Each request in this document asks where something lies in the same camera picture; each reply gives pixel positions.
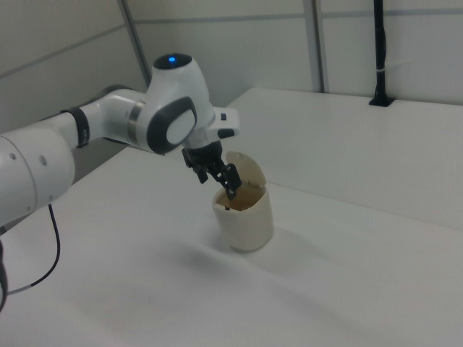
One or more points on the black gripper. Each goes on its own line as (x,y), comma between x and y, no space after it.
(202,155)

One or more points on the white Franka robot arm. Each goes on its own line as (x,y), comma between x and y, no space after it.
(173,90)

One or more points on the small white lidded bin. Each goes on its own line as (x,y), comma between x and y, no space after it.
(246,227)

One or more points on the grey partition post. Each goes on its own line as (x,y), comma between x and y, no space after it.
(320,47)

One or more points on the black camera pole with clamp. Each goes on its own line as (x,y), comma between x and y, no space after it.
(379,54)

